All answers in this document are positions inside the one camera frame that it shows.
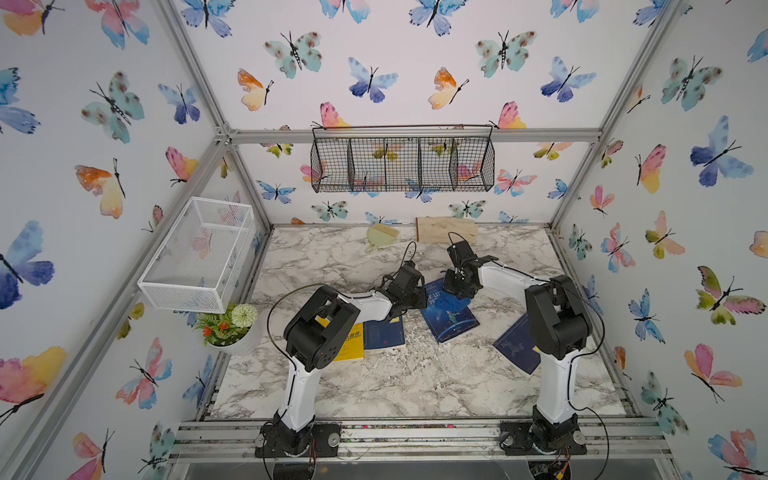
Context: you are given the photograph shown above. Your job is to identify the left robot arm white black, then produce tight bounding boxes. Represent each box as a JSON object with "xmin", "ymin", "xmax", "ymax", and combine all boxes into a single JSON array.
[{"xmin": 255, "ymin": 260, "xmax": 427, "ymax": 459}]

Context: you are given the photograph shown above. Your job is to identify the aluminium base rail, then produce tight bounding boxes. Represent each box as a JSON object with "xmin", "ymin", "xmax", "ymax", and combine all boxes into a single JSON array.
[{"xmin": 170, "ymin": 417, "xmax": 672, "ymax": 464}]

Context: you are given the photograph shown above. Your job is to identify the navy yellow-label book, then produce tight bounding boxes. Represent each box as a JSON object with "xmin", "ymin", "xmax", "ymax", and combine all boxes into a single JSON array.
[{"xmin": 493, "ymin": 313, "xmax": 541, "ymax": 377}]

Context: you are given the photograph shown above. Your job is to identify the dark blue yellow-label book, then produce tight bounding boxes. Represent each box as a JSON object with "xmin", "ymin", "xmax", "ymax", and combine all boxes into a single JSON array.
[{"xmin": 363, "ymin": 318, "xmax": 405, "ymax": 351}]

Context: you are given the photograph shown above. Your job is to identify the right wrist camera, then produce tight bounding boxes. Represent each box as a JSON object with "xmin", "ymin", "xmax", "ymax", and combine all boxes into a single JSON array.
[{"xmin": 447, "ymin": 240, "xmax": 477, "ymax": 269}]

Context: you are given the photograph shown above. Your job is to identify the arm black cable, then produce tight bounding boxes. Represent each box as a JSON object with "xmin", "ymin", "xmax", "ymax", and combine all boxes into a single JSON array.
[
  {"xmin": 257, "ymin": 241, "xmax": 421, "ymax": 480},
  {"xmin": 446, "ymin": 231, "xmax": 610, "ymax": 480}
]

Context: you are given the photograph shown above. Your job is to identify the potted flowers white pot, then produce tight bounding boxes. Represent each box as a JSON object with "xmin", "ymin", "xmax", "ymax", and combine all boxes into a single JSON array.
[{"xmin": 195, "ymin": 303, "xmax": 262, "ymax": 356}]

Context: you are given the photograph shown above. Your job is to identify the blue Little Prince book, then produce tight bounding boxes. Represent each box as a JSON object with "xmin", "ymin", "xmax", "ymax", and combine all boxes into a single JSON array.
[{"xmin": 421, "ymin": 279, "xmax": 480, "ymax": 343}]

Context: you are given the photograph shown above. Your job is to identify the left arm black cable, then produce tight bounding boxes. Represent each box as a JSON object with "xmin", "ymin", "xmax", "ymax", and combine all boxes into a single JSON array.
[{"xmin": 257, "ymin": 241, "xmax": 421, "ymax": 480}]

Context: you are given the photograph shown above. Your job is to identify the yellow cover book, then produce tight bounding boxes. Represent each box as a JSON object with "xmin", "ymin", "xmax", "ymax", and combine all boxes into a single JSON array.
[{"xmin": 334, "ymin": 324, "xmax": 365, "ymax": 363}]

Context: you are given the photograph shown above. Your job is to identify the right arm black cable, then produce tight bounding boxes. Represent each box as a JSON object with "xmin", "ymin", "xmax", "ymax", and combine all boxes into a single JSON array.
[{"xmin": 446, "ymin": 231, "xmax": 610, "ymax": 480}]

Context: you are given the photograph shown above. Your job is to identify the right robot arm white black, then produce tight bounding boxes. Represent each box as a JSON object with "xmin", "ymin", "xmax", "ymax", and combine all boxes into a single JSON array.
[{"xmin": 444, "ymin": 243, "xmax": 592, "ymax": 455}]

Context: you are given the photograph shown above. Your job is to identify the black wire wall basket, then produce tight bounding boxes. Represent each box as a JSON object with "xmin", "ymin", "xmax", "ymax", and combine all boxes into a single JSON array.
[{"xmin": 303, "ymin": 125, "xmax": 496, "ymax": 194}]

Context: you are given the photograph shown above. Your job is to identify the white mesh wall basket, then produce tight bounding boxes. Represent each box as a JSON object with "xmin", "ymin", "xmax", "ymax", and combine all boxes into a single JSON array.
[{"xmin": 138, "ymin": 197, "xmax": 256, "ymax": 314}]

